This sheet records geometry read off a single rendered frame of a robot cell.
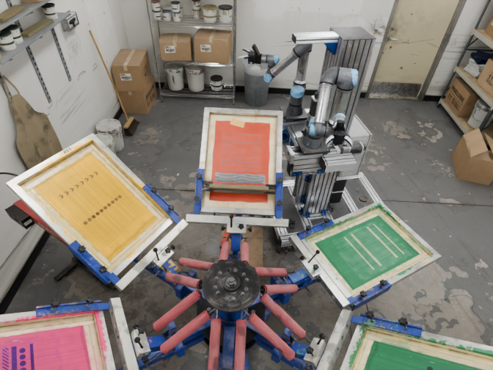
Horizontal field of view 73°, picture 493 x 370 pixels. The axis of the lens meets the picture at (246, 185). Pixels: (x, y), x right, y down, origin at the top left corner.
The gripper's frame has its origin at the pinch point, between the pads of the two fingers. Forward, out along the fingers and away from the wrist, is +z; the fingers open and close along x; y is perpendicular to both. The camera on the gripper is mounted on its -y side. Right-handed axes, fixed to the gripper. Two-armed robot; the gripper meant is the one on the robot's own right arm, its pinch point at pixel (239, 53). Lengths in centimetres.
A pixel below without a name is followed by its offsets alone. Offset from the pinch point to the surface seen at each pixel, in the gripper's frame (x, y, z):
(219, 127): -87, 10, -8
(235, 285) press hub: -202, 8, -53
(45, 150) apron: -91, 76, 174
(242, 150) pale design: -99, 18, -29
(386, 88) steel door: 277, 191, -188
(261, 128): -80, 11, -38
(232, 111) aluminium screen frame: -77, 3, -15
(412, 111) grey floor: 240, 203, -233
